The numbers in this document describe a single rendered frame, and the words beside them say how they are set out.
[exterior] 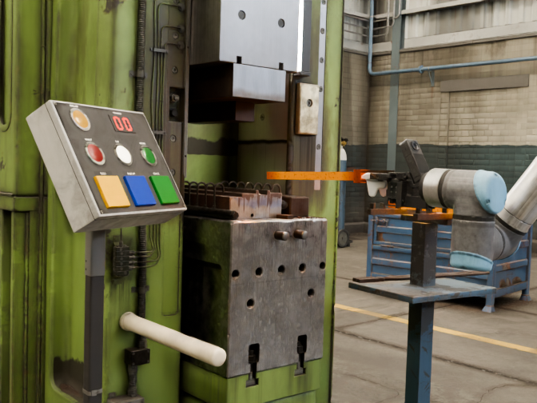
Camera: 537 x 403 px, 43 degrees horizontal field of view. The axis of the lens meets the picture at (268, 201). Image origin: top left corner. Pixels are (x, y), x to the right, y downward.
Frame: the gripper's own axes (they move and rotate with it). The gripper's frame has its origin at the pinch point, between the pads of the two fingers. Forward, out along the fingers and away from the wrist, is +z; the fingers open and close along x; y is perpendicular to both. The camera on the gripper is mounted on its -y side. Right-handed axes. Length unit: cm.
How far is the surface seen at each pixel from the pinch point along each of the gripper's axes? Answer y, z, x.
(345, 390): 108, 105, 110
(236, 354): 53, 35, -13
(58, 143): -4, 23, -72
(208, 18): -42, 48, -17
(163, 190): 6, 25, -45
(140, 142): -6, 32, -47
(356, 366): 109, 129, 144
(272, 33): -40, 42, 2
